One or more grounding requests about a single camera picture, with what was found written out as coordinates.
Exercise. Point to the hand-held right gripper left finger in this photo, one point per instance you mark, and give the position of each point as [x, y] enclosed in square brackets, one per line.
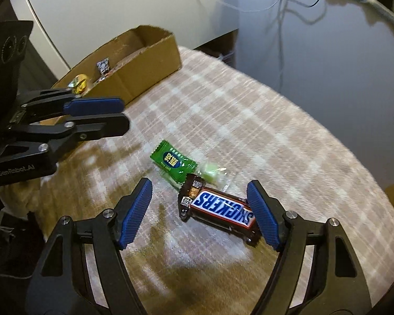
[134, 213]

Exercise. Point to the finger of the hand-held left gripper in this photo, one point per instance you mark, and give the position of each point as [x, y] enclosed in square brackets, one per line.
[92, 105]
[101, 127]

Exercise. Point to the round blue green snack packet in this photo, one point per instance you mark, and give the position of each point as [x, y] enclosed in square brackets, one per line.
[79, 82]

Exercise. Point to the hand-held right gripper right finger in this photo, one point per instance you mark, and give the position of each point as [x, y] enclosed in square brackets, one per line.
[262, 216]

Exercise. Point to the brown chocolate bar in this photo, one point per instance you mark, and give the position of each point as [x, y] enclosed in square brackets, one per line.
[223, 210]
[103, 65]

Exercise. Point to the pale green wrapped candy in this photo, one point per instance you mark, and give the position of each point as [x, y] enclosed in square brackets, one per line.
[210, 174]

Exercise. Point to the green candy packet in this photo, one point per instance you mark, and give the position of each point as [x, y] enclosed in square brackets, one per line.
[172, 162]

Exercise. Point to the dark cloth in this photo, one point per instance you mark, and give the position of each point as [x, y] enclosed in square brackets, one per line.
[10, 242]

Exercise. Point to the cardboard box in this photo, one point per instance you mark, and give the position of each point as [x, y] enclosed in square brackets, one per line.
[144, 72]

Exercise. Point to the white cabinet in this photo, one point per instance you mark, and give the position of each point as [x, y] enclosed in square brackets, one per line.
[118, 3]

